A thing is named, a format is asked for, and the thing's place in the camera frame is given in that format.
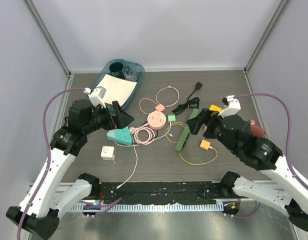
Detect pink socket power cord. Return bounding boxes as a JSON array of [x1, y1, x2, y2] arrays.
[[128, 126, 157, 146]]

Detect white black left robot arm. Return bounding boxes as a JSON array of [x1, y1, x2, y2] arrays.
[[6, 99, 134, 240]]

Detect white charging cable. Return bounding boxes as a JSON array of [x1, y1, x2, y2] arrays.
[[113, 121, 173, 190]]

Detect round pink power socket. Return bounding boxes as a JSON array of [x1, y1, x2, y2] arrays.
[[147, 111, 166, 130]]

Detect black power strip cord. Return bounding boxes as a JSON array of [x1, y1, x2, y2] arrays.
[[171, 81, 204, 116]]

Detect green power strip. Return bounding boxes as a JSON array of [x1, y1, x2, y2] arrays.
[[175, 108, 199, 153]]

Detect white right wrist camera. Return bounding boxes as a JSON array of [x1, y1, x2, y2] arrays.
[[218, 95, 241, 118]]

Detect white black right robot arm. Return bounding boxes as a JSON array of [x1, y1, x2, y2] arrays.
[[186, 108, 308, 232]]

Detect white cube charger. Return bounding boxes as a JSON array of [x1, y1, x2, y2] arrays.
[[99, 145, 116, 161]]

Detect white slotted cable duct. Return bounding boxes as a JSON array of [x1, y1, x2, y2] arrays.
[[71, 202, 224, 213]]

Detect orange pink charger plug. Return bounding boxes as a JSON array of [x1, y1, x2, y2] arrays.
[[155, 104, 165, 112]]

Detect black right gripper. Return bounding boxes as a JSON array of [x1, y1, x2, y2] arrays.
[[186, 107, 239, 155]]

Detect teal plastic tray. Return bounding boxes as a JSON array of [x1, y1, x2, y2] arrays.
[[90, 59, 145, 113]]

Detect red pink cup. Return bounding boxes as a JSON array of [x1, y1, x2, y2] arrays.
[[248, 119, 266, 138]]

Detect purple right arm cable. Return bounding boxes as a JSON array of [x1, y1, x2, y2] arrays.
[[225, 92, 308, 221]]

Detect yellow charger plug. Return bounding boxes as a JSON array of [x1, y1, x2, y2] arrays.
[[199, 140, 212, 151]]

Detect clear glass cup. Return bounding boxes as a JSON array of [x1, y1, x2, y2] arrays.
[[122, 66, 137, 82]]

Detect dark green mug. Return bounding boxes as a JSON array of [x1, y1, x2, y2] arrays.
[[109, 62, 124, 79]]

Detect yellow cube socket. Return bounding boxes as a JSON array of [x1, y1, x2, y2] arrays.
[[209, 104, 222, 113]]

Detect white paper sheet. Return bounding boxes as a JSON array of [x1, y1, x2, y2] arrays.
[[95, 74, 137, 106]]

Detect pink charging cable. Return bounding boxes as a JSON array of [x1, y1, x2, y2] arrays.
[[139, 85, 180, 115]]

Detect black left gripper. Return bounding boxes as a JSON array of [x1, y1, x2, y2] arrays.
[[83, 100, 133, 135]]

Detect green charger plug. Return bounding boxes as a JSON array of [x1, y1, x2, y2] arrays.
[[167, 113, 176, 123]]

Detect teal triangular power socket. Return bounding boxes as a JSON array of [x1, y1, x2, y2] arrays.
[[106, 127, 133, 146]]

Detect yellow charging cable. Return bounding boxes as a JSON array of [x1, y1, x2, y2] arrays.
[[165, 121, 218, 166]]

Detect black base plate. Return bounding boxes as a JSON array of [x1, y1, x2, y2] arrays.
[[83, 181, 240, 206]]

